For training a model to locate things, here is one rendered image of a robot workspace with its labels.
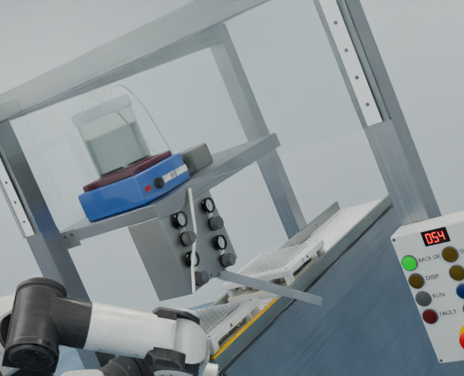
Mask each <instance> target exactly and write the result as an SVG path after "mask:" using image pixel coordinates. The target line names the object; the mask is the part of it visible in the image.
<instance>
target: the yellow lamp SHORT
mask: <svg viewBox="0 0 464 376"><path fill-rule="evenodd" d="M442 256H443V257H444V259H445V260H447V261H448V262H453V261H455V260H456V259H457V252H456V251H455V250H454V249H453V248H445V249H444V251H443V252H442Z"/></svg>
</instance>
